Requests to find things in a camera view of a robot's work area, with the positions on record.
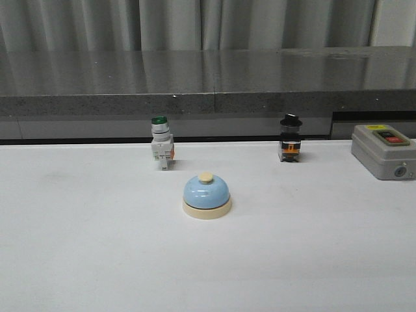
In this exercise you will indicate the black selector switch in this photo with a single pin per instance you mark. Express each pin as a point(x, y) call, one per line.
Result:
point(290, 141)

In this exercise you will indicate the grey curtain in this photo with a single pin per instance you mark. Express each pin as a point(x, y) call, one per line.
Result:
point(203, 25)

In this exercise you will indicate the blue call bell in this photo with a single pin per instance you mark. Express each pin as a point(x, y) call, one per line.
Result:
point(206, 197)

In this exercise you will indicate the green pushbutton switch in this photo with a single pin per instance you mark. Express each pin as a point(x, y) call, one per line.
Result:
point(162, 145)

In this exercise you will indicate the grey on-off switch box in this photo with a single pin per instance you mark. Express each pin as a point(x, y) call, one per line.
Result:
point(385, 152)

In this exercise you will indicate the grey granite counter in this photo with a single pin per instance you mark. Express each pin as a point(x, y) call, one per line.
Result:
point(242, 95)

